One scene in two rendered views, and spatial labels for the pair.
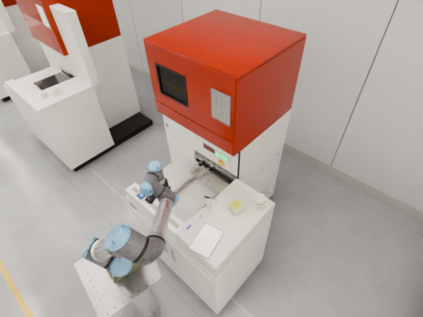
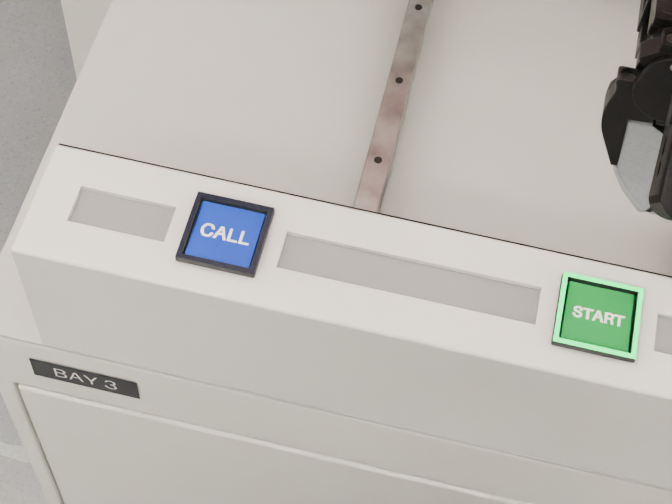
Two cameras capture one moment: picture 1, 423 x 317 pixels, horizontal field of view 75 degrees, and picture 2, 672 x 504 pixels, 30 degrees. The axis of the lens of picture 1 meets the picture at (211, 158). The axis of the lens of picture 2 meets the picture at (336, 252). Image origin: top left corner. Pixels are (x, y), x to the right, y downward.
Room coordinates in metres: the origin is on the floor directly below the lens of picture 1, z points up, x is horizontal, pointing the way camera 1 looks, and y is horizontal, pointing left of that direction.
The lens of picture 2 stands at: (0.81, 0.71, 1.70)
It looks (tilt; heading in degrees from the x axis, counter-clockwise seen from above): 58 degrees down; 325
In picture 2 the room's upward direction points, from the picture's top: 5 degrees clockwise
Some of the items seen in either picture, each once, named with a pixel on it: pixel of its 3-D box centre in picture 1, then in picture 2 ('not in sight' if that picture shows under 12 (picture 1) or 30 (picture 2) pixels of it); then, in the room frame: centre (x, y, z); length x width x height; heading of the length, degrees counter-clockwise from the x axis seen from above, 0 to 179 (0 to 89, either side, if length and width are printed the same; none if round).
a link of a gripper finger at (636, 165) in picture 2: not in sight; (643, 133); (1.07, 0.33, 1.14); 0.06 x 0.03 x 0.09; 136
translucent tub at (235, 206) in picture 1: (235, 207); not in sight; (1.07, -0.15, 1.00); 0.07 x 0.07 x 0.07; 31
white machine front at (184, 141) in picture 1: (198, 148); not in sight; (1.65, 0.10, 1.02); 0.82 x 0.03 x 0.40; 46
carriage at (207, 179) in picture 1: (209, 180); not in sight; (1.42, 0.02, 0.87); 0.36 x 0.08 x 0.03; 46
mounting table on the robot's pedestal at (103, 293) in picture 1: (123, 272); not in sight; (0.76, 0.61, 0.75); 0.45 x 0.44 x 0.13; 127
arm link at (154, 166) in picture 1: (155, 171); not in sight; (1.06, 0.32, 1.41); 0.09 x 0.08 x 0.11; 165
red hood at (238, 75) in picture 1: (223, 77); not in sight; (1.87, -0.12, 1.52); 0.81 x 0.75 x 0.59; 46
